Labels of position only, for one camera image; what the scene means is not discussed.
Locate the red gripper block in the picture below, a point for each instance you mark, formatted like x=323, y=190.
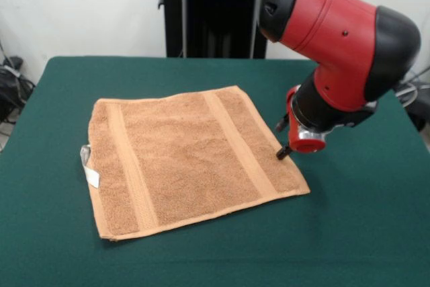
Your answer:
x=302, y=144

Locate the tan terry towel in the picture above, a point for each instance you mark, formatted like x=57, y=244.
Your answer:
x=184, y=166

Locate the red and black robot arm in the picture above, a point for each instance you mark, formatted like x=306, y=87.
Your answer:
x=336, y=48

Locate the dark green table cloth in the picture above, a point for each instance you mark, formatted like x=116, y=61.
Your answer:
x=336, y=216

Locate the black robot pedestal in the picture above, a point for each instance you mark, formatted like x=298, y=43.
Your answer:
x=208, y=4

